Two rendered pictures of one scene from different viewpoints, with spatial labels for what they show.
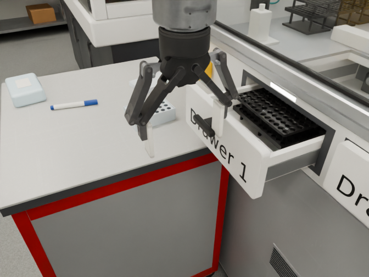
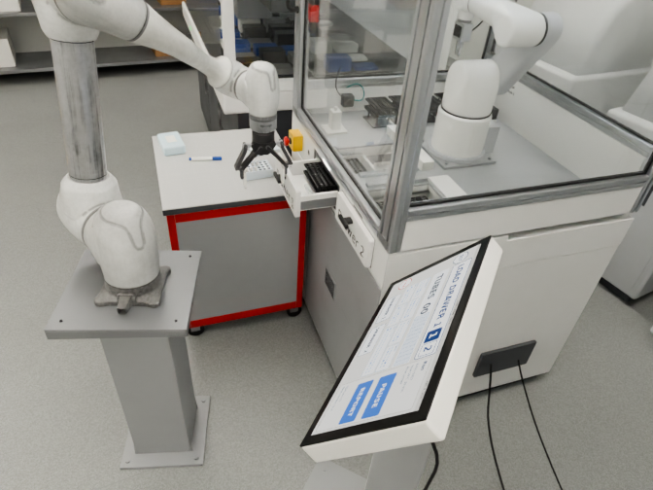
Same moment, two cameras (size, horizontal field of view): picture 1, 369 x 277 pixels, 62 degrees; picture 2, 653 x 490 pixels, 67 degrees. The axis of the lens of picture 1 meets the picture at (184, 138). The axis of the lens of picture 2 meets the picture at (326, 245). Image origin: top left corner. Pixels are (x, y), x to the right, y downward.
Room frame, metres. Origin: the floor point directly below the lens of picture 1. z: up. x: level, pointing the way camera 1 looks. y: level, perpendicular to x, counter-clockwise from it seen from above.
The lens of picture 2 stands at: (-1.04, -0.33, 1.83)
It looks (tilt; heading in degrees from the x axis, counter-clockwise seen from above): 38 degrees down; 3
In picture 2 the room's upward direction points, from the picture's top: 5 degrees clockwise
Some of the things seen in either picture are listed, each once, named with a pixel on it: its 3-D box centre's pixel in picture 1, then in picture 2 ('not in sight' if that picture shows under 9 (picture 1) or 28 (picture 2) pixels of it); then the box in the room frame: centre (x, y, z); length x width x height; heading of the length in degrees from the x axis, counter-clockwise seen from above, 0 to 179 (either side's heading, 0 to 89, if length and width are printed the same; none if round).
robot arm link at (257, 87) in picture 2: not in sight; (259, 87); (0.45, 0.01, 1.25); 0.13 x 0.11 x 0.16; 52
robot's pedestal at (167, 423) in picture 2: not in sight; (154, 370); (-0.02, 0.29, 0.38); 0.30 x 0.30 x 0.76; 12
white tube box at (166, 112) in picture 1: (149, 112); (256, 169); (0.75, 0.10, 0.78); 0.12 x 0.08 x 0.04; 121
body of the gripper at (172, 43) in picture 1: (184, 55); (263, 141); (0.45, 0.00, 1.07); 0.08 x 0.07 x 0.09; 115
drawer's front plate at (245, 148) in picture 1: (219, 133); (287, 184); (0.52, -0.07, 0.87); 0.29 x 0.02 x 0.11; 25
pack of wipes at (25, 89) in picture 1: (25, 89); (171, 143); (0.89, 0.51, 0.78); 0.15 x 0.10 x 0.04; 32
